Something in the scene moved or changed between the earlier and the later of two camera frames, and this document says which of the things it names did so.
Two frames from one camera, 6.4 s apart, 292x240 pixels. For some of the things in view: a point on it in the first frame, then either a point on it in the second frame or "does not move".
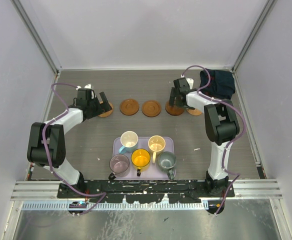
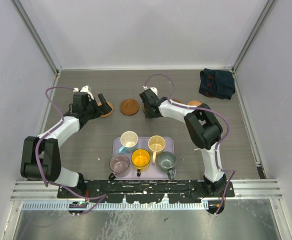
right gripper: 174,95 -> 148,115
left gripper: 103,107 does not move
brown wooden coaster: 129,107 does not move
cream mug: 156,143 does not move
